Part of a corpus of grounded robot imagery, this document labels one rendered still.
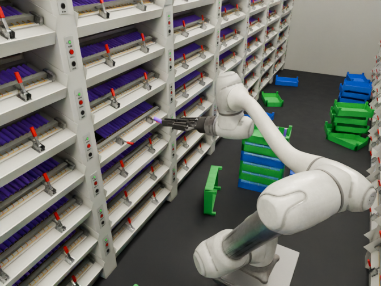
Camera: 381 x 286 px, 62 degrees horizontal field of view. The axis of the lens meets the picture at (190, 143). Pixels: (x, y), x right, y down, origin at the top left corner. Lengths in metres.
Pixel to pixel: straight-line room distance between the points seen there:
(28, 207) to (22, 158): 0.20
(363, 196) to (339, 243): 1.27
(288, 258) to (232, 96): 0.86
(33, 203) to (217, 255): 0.72
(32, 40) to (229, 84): 0.70
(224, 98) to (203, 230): 1.05
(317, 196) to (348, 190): 0.11
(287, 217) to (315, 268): 1.20
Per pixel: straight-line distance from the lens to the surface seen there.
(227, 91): 1.26
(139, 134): 1.69
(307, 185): 0.86
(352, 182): 0.95
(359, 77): 4.71
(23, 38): 1.14
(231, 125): 1.32
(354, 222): 2.37
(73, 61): 1.27
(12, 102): 1.16
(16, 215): 1.30
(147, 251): 1.98
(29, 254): 1.43
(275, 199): 0.82
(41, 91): 1.22
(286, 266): 1.66
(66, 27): 1.24
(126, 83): 1.69
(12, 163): 1.21
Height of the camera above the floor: 1.47
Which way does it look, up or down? 30 degrees down
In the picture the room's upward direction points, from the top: straight up
